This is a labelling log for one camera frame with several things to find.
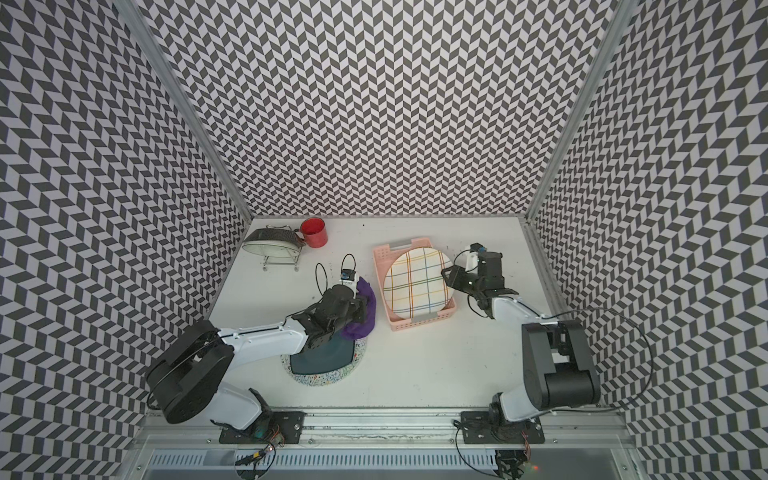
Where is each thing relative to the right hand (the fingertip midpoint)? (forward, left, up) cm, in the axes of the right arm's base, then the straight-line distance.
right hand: (445, 277), depth 91 cm
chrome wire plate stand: (+11, +62, -6) cm, 63 cm away
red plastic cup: (+20, +44, -1) cm, 49 cm away
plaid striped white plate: (-2, +10, 0) cm, 10 cm away
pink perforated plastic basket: (+12, +20, -4) cm, 24 cm away
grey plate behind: (+13, +55, +6) cm, 57 cm away
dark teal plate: (-23, +31, -1) cm, 39 cm away
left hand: (-7, +24, -2) cm, 25 cm away
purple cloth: (-15, +25, -4) cm, 29 cm away
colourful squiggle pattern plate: (-27, +34, -8) cm, 44 cm away
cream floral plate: (+13, +57, -1) cm, 59 cm away
